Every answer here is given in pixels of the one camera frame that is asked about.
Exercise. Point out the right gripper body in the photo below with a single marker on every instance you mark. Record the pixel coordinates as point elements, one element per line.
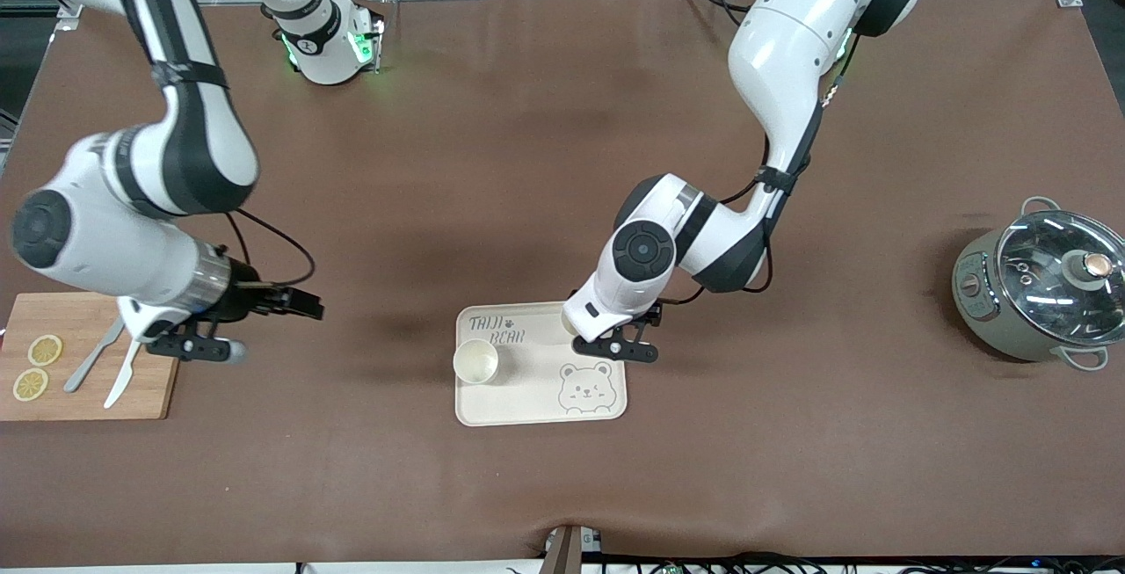
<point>245,299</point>

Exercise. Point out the white IKEA cup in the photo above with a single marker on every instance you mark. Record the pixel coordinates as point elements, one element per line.
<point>569,324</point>
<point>475,361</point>

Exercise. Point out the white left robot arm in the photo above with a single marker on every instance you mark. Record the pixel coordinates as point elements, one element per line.
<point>791,29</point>

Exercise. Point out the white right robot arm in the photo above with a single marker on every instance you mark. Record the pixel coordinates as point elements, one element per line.
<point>105,240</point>

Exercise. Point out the white plastic knife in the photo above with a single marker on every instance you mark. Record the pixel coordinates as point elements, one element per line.
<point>123,376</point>

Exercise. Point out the wooden cutting board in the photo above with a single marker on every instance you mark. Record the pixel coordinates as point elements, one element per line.
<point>79,315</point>

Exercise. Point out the grey plastic knife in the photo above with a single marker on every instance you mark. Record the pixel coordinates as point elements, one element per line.
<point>88,365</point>

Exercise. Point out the cream bear print tray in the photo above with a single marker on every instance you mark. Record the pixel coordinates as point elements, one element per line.
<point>527,394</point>

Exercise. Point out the yellow lemon slice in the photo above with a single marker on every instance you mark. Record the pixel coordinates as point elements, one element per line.
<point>31,384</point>
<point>45,350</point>

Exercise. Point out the brown table cover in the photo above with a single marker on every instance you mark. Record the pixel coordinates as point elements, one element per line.
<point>527,161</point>

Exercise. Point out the grey electric cooking pot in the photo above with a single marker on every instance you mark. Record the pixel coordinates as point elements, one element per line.
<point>984,310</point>

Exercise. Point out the glass pot lid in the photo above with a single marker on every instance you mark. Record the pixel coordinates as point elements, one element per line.
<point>1050,284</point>

